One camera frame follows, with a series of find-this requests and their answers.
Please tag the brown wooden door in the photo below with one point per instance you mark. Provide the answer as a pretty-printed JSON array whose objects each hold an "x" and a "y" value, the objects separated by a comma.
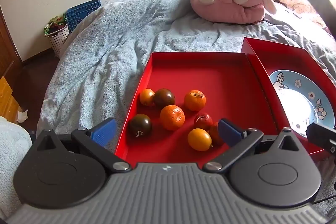
[{"x": 6, "y": 43}]

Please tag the blue plastic crate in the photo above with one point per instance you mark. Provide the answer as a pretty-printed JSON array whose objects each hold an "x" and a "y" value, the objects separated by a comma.
[{"x": 78, "y": 12}]

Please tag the mandarin with green stem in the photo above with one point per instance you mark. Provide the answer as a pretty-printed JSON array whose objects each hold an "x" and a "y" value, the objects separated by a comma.
[{"x": 194, "y": 100}]

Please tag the dark brown tomato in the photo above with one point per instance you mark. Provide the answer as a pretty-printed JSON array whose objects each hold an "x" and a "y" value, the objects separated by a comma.
[
  {"x": 140, "y": 125},
  {"x": 164, "y": 98}
]

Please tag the red box holding plate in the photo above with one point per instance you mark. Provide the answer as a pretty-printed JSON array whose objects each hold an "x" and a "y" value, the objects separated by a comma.
[{"x": 262, "y": 56}]

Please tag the floral pillow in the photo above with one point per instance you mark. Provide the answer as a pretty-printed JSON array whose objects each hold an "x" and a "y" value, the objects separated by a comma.
[{"x": 302, "y": 5}]

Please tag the red-orange fruit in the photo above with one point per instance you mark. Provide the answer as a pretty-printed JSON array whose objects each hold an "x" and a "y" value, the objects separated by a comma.
[{"x": 214, "y": 135}]

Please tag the plain orange mandarin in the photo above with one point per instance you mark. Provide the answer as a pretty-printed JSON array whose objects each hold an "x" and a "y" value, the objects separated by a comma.
[{"x": 172, "y": 117}]

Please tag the yellow wooden wardrobe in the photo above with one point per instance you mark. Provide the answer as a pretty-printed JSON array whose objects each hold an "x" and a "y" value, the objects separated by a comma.
[{"x": 6, "y": 100}]

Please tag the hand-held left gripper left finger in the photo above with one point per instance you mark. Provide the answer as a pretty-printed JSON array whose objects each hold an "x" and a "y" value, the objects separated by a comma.
[{"x": 103, "y": 130}]

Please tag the white dotted laundry basket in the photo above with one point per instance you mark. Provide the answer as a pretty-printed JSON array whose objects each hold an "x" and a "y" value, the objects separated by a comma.
[{"x": 59, "y": 40}]

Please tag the blue floral plate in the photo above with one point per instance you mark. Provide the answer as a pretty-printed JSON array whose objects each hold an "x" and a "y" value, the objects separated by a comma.
[{"x": 302, "y": 82}]

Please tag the white fluffy cloth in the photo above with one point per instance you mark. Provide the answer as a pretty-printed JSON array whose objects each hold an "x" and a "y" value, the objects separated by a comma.
[{"x": 13, "y": 155}]

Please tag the small red fruit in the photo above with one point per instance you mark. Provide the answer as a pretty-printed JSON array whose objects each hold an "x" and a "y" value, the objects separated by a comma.
[{"x": 203, "y": 121}]

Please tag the light blue blanket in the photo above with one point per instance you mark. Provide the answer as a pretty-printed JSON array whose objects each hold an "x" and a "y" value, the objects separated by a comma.
[{"x": 105, "y": 43}]

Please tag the small orange tomato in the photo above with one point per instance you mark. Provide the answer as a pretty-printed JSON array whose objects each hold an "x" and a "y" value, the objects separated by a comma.
[{"x": 146, "y": 97}]

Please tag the crumpled white tissue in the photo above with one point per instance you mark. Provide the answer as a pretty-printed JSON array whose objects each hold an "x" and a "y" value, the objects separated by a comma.
[{"x": 22, "y": 116}]

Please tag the red fruit tray box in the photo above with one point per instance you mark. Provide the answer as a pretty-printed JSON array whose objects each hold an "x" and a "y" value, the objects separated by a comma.
[{"x": 210, "y": 77}]

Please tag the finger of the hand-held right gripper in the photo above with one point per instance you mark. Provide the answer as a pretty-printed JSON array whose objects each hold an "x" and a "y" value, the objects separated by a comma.
[{"x": 321, "y": 136}]

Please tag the clothes in basket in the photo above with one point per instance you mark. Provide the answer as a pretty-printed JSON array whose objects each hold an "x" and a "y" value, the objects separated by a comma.
[{"x": 55, "y": 24}]

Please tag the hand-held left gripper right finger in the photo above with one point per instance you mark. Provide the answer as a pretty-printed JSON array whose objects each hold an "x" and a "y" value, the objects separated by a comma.
[{"x": 228, "y": 132}]

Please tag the yellow kumquat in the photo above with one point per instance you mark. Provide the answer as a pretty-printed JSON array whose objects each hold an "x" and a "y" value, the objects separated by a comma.
[{"x": 199, "y": 139}]

